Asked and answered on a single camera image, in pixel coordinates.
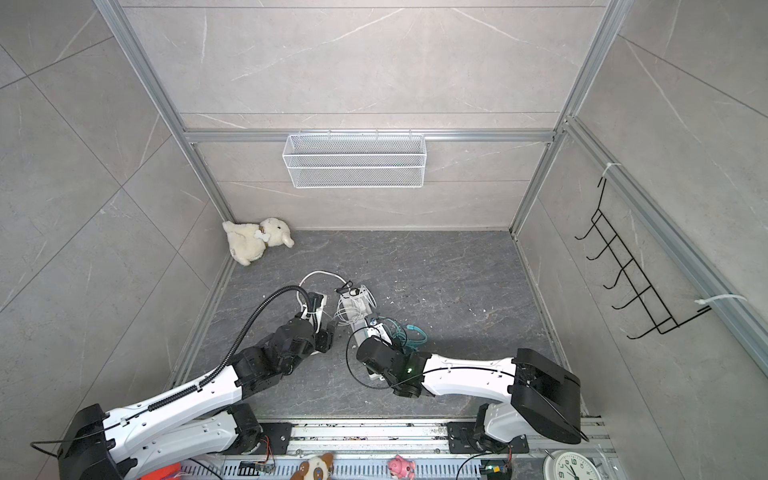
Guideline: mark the red plush toy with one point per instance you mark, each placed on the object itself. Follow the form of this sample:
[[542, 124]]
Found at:
[[170, 472]]

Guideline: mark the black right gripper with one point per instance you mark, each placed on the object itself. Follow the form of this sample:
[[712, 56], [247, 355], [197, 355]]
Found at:
[[396, 348]]

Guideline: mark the white wire mesh basket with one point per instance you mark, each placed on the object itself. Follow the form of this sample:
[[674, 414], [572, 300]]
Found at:
[[355, 160]]

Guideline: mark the white power strip colourful sockets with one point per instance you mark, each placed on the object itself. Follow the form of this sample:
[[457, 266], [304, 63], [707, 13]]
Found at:
[[357, 336]]

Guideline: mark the white plush lamb toy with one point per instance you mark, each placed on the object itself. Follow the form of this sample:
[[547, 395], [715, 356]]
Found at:
[[249, 241]]

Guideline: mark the black wire hook rack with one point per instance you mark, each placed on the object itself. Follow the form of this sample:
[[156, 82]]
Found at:
[[632, 274]]

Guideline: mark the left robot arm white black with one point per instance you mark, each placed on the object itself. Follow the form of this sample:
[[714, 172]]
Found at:
[[205, 415]]

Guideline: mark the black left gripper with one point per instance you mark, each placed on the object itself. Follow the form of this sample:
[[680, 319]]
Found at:
[[326, 337]]

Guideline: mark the pink plush toy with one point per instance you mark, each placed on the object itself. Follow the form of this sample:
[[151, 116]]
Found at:
[[401, 468]]

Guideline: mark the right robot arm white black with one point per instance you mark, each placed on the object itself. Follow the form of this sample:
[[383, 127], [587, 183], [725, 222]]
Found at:
[[526, 393]]

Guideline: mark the white alarm clock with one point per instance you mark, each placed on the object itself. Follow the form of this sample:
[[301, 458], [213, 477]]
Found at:
[[569, 465]]

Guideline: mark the white charger with cable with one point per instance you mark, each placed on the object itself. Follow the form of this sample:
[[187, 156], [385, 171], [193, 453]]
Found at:
[[354, 305]]

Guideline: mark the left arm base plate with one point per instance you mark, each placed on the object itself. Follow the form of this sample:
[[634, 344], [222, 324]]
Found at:
[[279, 435]]

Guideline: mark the brown white plush dog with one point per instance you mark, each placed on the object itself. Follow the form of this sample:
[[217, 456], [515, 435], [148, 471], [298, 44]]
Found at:
[[319, 467]]

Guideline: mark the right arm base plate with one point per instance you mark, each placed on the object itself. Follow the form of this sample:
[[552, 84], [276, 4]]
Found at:
[[465, 438]]

